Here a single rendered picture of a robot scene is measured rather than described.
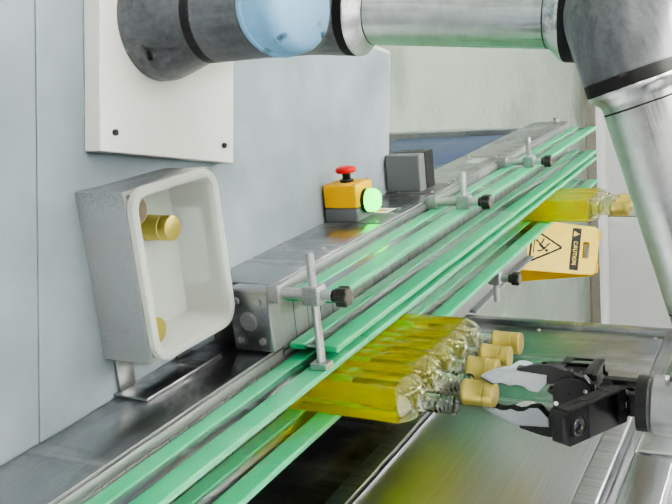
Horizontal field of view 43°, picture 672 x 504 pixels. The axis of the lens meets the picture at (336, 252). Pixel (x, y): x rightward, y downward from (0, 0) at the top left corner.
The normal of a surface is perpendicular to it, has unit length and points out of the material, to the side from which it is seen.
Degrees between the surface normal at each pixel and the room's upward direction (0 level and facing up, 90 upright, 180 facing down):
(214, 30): 90
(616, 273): 90
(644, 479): 90
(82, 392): 0
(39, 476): 90
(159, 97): 0
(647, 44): 59
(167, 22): 73
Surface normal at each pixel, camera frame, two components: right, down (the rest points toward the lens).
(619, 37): -0.44, -0.05
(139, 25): -0.18, 0.31
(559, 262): -0.20, -0.27
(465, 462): -0.11, -0.96
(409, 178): -0.47, 0.26
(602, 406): 0.55, 0.08
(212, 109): 0.88, 0.04
